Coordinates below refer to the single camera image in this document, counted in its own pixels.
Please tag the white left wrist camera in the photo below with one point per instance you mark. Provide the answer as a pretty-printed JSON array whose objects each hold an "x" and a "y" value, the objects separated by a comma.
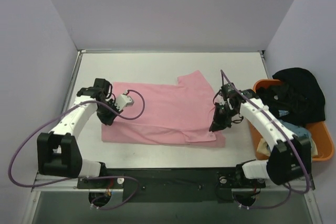
[{"x": 122, "y": 101}]

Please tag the pink t shirt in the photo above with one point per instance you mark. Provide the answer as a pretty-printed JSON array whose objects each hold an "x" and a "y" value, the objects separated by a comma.
[{"x": 166, "y": 114}]

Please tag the orange plastic basket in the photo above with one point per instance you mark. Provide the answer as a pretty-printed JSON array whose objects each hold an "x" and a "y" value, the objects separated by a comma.
[{"x": 319, "y": 131}]

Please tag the black garment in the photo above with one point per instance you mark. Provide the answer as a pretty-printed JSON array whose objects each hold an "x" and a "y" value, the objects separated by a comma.
[{"x": 297, "y": 99}]

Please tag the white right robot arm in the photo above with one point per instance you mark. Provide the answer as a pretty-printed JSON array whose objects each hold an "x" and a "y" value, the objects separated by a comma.
[{"x": 290, "y": 155}]

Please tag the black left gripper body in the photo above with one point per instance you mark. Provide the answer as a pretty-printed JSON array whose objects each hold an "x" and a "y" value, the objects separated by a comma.
[{"x": 106, "y": 115}]

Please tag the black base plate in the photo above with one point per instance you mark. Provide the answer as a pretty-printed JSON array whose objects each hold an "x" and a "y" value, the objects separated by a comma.
[{"x": 132, "y": 191}]

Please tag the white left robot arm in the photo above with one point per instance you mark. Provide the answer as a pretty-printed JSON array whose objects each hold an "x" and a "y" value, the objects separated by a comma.
[{"x": 58, "y": 151}]

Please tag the cream garment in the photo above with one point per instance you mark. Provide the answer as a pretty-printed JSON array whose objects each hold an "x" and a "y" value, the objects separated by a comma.
[{"x": 263, "y": 147}]

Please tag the aluminium front rail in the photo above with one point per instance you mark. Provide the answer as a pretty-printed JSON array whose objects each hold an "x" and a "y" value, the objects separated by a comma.
[{"x": 229, "y": 177}]

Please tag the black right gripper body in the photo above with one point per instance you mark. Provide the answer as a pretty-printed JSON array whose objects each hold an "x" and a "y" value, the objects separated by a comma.
[{"x": 220, "y": 117}]

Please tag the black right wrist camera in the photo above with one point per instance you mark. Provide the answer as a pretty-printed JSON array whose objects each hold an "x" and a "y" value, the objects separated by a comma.
[{"x": 227, "y": 90}]

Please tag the blue garment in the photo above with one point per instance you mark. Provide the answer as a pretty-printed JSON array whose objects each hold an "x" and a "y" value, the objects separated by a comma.
[{"x": 301, "y": 132}]

